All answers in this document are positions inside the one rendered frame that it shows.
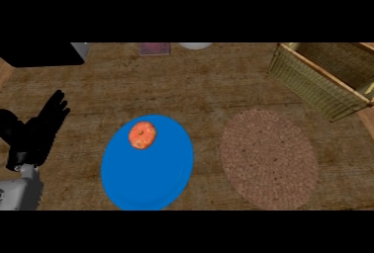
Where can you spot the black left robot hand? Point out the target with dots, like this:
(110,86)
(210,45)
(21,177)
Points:
(43,131)

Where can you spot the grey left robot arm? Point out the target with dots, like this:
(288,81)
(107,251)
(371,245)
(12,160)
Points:
(19,191)

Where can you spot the orange cupcake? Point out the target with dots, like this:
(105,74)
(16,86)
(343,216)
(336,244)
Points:
(142,135)

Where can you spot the blue oval placemat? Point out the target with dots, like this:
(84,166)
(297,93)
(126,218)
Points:
(146,171)

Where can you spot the brown speckled oval placemat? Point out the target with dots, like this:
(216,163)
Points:
(268,161)

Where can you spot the olive wicker basket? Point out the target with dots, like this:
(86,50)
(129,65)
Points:
(321,82)

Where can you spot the black appliance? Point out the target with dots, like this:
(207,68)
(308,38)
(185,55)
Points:
(39,54)

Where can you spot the purple rectangular object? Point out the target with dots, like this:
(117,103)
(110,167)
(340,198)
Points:
(154,48)

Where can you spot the white round object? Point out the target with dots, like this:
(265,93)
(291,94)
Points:
(194,45)

